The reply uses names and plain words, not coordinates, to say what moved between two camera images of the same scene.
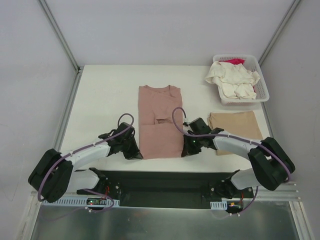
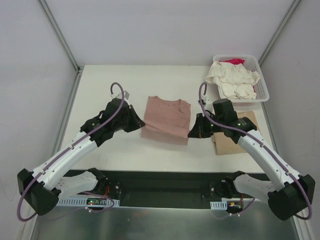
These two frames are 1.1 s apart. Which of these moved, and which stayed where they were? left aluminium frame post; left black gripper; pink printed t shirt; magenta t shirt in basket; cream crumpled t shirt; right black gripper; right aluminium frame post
Moved: pink printed t shirt; right black gripper; left black gripper
Stayed: cream crumpled t shirt; magenta t shirt in basket; right aluminium frame post; left aluminium frame post
